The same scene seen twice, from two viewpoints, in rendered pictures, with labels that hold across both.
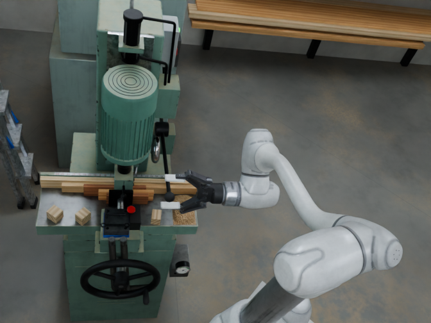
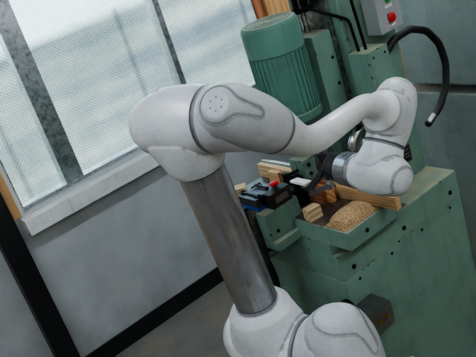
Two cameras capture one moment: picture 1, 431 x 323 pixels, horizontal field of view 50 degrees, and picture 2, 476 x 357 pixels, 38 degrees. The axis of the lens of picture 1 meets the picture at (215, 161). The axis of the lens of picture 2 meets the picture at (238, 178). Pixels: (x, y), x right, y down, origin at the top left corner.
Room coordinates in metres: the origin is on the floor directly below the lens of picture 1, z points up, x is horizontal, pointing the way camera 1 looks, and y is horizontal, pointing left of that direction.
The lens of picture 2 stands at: (0.46, -1.62, 1.84)
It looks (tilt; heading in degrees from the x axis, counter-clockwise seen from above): 22 degrees down; 79
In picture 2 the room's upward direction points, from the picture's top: 19 degrees counter-clockwise
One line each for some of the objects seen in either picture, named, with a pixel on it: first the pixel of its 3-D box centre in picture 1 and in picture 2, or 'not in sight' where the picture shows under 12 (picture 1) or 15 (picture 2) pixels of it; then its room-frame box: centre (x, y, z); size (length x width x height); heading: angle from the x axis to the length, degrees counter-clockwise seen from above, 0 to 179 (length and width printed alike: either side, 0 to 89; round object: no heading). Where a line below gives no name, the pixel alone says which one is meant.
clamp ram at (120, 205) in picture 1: (120, 204); (288, 190); (0.99, 0.30, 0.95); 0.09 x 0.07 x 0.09; 110
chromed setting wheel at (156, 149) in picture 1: (155, 148); (363, 144); (1.25, 0.25, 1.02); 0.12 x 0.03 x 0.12; 20
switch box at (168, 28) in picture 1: (167, 41); (380, 4); (1.43, 0.30, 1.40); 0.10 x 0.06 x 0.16; 20
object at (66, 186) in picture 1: (137, 188); (327, 188); (1.10, 0.27, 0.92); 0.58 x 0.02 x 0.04; 110
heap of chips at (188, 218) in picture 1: (184, 207); (350, 211); (1.08, 0.07, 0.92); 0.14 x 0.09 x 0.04; 20
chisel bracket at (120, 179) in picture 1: (124, 172); (314, 162); (1.10, 0.33, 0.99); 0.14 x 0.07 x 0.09; 20
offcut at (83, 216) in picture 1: (83, 216); not in sight; (0.91, 0.41, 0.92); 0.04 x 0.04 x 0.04; 66
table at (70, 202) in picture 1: (119, 218); (294, 214); (0.98, 0.29, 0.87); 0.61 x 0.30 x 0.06; 110
